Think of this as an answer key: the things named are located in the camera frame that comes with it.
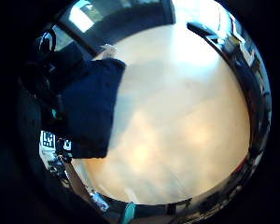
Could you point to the pale object on table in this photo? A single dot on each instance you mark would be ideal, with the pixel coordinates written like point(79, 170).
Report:
point(107, 50)

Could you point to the bright window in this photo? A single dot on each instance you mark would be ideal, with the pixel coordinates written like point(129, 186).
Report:
point(81, 17)

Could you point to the white marker cube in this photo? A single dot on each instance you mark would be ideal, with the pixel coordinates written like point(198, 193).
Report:
point(48, 139)

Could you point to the dark navy cloth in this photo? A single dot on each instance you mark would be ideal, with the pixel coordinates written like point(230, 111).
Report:
point(90, 105)

